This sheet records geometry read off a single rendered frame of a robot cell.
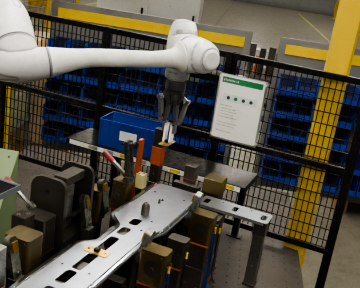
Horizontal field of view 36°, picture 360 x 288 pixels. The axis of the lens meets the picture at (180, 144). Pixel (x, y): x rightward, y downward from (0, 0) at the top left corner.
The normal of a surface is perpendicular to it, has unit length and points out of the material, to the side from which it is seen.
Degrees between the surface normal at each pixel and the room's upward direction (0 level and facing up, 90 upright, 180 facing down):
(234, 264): 0
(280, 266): 0
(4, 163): 47
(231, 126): 90
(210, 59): 89
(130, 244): 0
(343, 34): 90
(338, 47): 90
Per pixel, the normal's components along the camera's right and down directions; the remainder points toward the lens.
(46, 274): 0.15, -0.94
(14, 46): 0.23, -0.32
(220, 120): -0.39, 0.23
